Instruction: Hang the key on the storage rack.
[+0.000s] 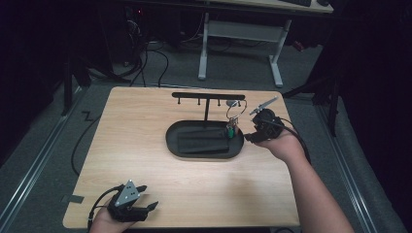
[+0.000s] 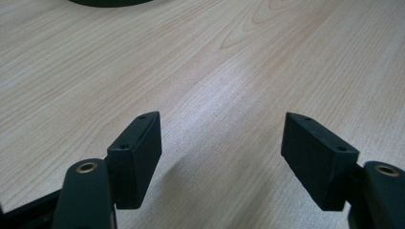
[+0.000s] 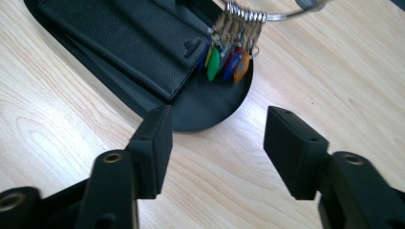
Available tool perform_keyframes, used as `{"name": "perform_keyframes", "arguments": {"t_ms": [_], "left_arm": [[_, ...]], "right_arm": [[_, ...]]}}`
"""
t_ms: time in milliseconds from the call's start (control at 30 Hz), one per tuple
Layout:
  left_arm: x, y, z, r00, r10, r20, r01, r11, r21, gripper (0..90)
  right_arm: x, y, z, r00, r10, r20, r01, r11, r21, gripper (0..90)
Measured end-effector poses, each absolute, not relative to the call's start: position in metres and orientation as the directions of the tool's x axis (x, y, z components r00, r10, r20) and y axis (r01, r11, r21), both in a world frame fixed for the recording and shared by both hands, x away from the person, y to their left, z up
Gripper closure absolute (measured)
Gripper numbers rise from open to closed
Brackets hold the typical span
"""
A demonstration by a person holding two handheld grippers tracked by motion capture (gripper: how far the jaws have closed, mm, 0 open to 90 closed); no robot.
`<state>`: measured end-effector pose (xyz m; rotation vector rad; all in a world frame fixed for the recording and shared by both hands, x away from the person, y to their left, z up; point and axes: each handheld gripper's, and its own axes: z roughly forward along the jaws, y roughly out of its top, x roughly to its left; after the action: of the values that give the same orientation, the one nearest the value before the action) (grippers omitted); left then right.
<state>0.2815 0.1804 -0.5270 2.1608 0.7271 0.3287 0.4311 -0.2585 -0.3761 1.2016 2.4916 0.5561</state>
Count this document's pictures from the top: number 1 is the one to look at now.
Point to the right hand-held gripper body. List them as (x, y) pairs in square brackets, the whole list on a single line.
[(268, 124)]

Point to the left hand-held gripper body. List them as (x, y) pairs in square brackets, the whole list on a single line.
[(127, 194)]

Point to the black key rack with tray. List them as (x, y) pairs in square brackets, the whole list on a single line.
[(204, 155)]

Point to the person's right hand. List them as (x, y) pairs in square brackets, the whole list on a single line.
[(286, 145)]

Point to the person's left hand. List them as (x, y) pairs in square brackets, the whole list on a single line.
[(103, 223)]

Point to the grey round disc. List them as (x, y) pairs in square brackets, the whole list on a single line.
[(230, 103)]

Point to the grey tape piece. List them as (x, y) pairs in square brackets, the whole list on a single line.
[(74, 199)]

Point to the dark metal stand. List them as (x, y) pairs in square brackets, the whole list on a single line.
[(68, 87), (332, 106)]

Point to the black keyboard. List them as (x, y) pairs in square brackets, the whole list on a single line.
[(296, 2)]

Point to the black computer mouse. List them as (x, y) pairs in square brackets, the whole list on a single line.
[(323, 2)]

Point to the dark computer tower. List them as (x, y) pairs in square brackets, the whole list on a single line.
[(134, 29)]

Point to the metal floor rail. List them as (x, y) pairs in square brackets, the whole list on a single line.
[(348, 168), (39, 161)]

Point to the desk with white metal frame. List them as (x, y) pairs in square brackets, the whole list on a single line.
[(243, 30)]

